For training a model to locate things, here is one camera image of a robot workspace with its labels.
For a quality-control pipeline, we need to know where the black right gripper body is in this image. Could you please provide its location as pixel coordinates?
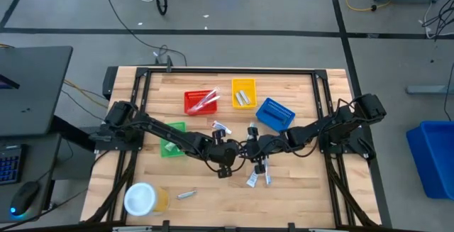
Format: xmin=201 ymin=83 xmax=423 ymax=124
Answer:
xmin=243 ymin=134 xmax=287 ymax=165

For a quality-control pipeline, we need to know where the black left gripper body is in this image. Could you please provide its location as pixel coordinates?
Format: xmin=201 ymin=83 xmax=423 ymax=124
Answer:
xmin=207 ymin=138 xmax=243 ymax=168

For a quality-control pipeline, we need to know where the blue plastic basket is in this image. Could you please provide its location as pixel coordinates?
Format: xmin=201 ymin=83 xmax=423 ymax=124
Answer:
xmin=255 ymin=96 xmax=297 ymax=133

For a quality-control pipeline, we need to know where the red plastic basket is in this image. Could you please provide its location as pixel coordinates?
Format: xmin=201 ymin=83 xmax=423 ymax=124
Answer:
xmin=183 ymin=89 xmax=218 ymax=116

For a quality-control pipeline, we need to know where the yellow plastic basket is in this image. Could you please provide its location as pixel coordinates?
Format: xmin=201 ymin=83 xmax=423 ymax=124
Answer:
xmin=231 ymin=78 xmax=258 ymax=110

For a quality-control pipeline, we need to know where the green plastic basket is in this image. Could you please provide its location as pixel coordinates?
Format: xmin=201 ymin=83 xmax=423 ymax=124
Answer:
xmin=160 ymin=121 xmax=188 ymax=159

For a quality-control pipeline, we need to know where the yellow wipes canister white lid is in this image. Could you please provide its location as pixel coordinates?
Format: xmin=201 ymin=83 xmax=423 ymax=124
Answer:
xmin=123 ymin=182 xmax=170 ymax=217

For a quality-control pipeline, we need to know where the blue plastic bin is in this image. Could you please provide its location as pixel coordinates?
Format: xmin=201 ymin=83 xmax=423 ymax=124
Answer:
xmin=405 ymin=119 xmax=454 ymax=201

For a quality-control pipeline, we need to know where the grey metal bar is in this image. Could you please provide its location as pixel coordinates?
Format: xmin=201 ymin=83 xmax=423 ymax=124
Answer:
xmin=405 ymin=84 xmax=454 ymax=96

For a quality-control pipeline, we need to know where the black computer mouse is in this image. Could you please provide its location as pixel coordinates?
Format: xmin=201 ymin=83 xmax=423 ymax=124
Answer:
xmin=9 ymin=180 xmax=41 ymax=218

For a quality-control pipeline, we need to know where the black keyboard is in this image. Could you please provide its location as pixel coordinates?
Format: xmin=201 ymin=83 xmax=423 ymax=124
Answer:
xmin=0 ymin=144 xmax=24 ymax=186

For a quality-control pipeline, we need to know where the dark screen on desk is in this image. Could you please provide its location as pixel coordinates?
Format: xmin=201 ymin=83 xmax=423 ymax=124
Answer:
xmin=0 ymin=73 xmax=21 ymax=90

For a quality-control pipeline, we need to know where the black aluminium table frame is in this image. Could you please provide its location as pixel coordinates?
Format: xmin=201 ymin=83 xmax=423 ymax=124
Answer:
xmin=84 ymin=65 xmax=382 ymax=228

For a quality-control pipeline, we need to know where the black coiled cable loop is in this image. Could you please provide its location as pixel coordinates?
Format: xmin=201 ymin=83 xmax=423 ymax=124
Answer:
xmin=155 ymin=0 xmax=169 ymax=16

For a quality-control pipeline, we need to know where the long black floor cable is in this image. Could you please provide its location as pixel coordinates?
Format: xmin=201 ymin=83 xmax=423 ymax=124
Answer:
xmin=99 ymin=0 xmax=188 ymax=67

